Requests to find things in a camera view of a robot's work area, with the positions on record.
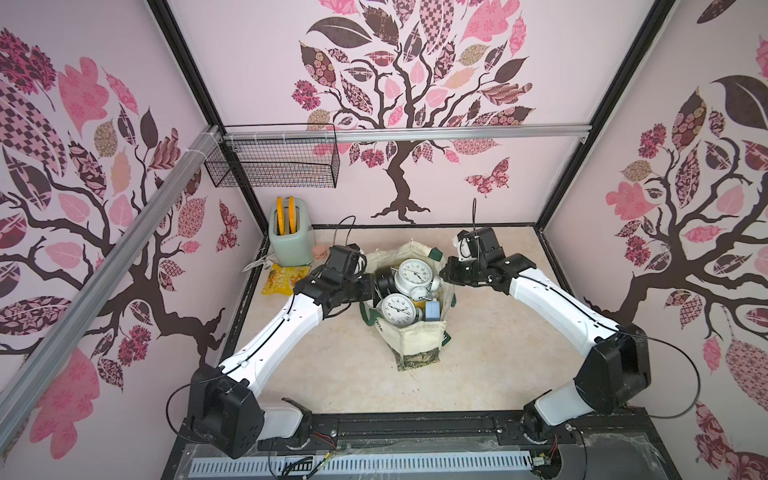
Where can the black twin bell clock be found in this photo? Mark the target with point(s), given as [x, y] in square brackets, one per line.
[384, 281]

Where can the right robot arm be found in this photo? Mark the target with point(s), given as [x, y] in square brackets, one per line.
[616, 359]

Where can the canvas tote bag green handles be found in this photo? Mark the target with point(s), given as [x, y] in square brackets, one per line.
[419, 344]

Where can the black wire basket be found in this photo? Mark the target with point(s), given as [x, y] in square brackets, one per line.
[276, 155]

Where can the light blue square clock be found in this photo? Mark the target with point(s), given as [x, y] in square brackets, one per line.
[432, 311]

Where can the large white twin bell clock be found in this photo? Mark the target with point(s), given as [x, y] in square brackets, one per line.
[399, 310]

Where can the yellow toast slice left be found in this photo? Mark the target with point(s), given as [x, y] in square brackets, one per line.
[279, 216]

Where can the yellow toast slice right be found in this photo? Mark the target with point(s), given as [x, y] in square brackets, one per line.
[292, 215]

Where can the yellow corn chips bag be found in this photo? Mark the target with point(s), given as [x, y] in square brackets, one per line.
[282, 280]

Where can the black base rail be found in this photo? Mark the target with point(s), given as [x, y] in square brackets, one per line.
[334, 430]

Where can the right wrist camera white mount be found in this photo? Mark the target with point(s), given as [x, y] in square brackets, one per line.
[466, 244]

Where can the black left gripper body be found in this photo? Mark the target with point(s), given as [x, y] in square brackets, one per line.
[362, 288]

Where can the yellow toast slice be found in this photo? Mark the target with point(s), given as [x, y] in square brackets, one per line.
[279, 216]
[292, 215]

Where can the white vented cable duct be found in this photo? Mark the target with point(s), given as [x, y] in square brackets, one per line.
[358, 466]

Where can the glass bottle pink cap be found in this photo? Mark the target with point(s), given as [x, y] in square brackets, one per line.
[320, 252]

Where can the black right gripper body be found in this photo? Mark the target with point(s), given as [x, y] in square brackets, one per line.
[452, 273]

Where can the mint green toaster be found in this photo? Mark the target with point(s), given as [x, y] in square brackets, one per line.
[292, 250]

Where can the aluminium frame rail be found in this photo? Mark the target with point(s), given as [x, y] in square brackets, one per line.
[22, 393]
[413, 134]

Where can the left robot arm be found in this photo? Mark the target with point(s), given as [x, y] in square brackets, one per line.
[225, 409]

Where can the aluminium frame rail back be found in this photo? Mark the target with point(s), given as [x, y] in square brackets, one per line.
[413, 134]

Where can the aluminium frame rail left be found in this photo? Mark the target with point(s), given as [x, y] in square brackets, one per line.
[22, 393]

